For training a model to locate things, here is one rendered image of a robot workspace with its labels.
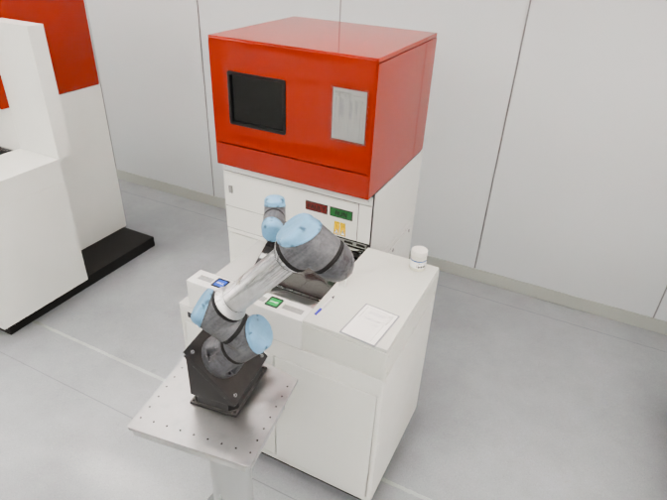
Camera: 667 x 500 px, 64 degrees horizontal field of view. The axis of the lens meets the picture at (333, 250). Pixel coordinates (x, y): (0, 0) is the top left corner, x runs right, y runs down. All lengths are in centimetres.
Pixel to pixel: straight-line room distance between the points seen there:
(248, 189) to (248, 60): 65
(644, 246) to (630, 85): 101
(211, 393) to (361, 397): 59
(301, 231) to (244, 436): 76
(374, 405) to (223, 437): 60
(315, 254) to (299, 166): 106
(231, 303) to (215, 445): 48
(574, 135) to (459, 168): 75
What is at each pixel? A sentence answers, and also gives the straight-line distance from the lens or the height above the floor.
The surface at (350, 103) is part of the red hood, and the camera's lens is 222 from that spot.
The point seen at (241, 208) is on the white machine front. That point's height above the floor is 98.
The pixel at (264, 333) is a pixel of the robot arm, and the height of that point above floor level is 113.
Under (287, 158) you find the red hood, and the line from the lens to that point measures 245.
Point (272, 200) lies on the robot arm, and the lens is 187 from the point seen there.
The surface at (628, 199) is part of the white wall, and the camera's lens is 376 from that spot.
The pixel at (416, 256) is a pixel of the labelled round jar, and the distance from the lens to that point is 231.
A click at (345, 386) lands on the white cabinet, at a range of 213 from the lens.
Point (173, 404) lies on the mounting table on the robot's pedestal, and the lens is 197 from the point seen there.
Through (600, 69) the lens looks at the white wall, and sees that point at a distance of 354.
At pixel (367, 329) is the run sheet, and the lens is 199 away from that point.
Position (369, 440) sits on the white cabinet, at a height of 48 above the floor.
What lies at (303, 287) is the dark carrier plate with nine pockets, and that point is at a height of 90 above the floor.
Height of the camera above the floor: 223
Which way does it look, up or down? 31 degrees down
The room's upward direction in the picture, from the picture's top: 3 degrees clockwise
